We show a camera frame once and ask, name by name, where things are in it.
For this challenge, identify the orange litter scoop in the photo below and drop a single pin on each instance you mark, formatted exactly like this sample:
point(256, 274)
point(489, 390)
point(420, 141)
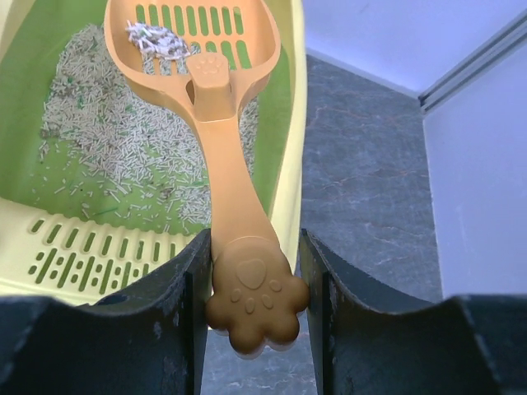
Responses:
point(256, 299)

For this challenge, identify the grey cat litter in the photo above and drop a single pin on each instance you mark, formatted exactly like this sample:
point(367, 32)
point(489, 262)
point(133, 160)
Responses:
point(118, 156)

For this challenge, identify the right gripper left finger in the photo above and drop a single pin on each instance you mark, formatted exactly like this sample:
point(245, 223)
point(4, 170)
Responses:
point(148, 338)

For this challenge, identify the yellow litter box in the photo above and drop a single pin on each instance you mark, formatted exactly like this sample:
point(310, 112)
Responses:
point(64, 235)

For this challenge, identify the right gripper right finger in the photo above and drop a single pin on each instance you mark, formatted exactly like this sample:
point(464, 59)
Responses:
point(369, 338)

